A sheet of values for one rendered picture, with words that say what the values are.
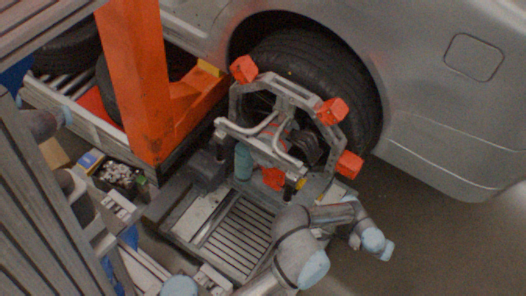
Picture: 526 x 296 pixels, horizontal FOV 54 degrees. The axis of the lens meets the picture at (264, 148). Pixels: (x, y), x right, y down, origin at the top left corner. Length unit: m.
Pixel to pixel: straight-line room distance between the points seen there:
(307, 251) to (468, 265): 1.75
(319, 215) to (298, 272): 0.25
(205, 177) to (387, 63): 1.13
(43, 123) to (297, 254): 0.81
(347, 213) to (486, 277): 1.49
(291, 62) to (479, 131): 0.74
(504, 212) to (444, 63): 1.68
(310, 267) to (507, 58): 0.88
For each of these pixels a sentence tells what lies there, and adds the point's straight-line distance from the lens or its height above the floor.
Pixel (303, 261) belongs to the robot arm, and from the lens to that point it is 1.48.
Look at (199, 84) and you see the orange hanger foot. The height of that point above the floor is 0.68.
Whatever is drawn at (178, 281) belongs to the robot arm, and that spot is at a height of 1.04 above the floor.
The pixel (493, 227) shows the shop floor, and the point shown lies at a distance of 3.30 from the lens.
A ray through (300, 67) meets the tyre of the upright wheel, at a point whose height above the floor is 1.18.
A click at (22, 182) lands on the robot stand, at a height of 1.83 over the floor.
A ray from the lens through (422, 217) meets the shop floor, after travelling 3.15.
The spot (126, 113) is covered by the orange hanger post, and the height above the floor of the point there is 0.87.
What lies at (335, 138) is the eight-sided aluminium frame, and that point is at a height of 1.00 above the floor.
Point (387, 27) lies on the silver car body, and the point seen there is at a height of 1.43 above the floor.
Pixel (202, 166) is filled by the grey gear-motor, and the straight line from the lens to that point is 2.61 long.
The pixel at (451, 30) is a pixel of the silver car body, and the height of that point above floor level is 1.53.
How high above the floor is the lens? 2.63
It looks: 56 degrees down
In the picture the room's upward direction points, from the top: 7 degrees clockwise
